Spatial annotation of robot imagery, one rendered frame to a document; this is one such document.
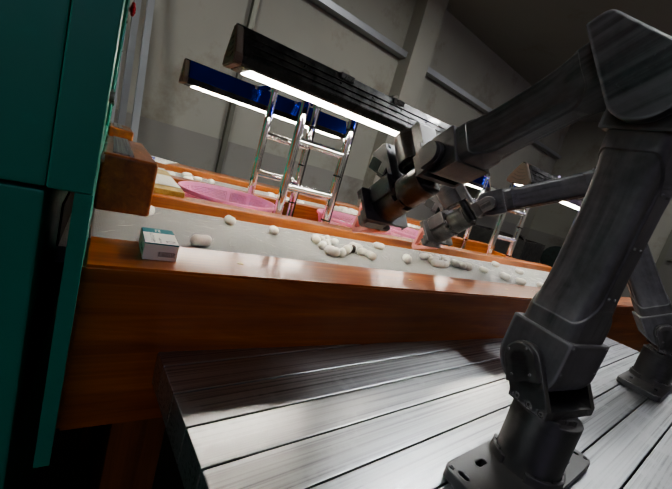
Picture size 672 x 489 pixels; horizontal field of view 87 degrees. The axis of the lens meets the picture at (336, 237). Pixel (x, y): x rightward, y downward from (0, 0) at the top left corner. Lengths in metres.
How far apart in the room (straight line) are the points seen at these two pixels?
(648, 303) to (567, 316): 0.58
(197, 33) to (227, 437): 3.21
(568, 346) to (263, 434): 0.29
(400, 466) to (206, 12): 3.32
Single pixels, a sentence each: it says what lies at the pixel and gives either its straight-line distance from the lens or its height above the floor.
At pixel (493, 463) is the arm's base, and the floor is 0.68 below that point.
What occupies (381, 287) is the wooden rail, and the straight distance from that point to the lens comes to 0.55.
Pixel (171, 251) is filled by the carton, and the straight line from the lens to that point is 0.44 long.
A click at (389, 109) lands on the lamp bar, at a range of 0.87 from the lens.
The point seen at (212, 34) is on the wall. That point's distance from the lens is 3.43.
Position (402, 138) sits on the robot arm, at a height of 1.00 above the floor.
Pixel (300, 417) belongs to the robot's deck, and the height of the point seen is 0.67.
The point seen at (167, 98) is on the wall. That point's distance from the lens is 3.30.
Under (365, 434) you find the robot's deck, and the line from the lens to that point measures 0.41.
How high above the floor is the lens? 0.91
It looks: 10 degrees down
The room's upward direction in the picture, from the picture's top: 16 degrees clockwise
